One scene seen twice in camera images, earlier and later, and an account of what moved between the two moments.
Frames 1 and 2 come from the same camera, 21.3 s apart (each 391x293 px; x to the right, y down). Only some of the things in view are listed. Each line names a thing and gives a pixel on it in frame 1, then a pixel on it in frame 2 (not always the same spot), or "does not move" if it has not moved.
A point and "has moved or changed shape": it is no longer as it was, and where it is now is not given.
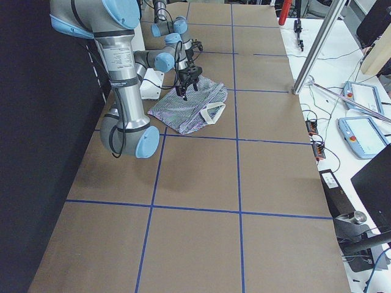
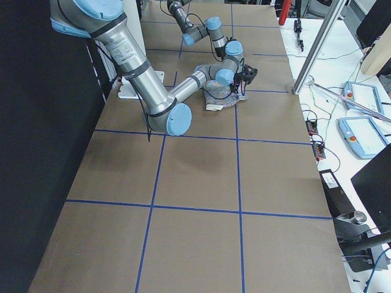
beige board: (377, 55) does not move
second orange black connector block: (319, 150) does not move
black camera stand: (357, 241) does not move
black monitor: (373, 184) does not move
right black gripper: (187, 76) -> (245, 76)
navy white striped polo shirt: (201, 107) has moved or changed shape
